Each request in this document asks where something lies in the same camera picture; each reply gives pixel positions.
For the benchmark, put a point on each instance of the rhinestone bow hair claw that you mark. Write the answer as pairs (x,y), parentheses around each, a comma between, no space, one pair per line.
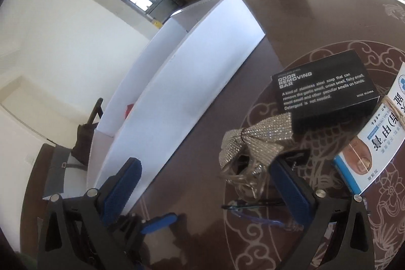
(262,140)

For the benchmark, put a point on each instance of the black printed box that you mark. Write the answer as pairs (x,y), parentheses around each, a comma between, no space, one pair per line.
(326,89)

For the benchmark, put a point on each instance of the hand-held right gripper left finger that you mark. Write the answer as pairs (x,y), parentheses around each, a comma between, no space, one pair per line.
(121,194)

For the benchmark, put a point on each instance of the blue white medicine box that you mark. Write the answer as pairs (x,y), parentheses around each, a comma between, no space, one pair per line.
(376,156)

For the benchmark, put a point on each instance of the dark wooden chair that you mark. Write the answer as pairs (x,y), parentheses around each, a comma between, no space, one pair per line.
(85,140)

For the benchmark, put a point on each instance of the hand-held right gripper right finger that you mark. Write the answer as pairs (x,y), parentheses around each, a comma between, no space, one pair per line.
(291,191)

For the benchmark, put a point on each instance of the white foam board barrier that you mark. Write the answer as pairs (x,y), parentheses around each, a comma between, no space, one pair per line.
(189,67)

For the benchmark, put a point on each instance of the red snack packet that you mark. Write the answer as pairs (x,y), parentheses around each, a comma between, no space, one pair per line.
(129,111)

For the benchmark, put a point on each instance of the brown patterned desktop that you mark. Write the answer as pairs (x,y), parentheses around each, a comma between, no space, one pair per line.
(202,168)

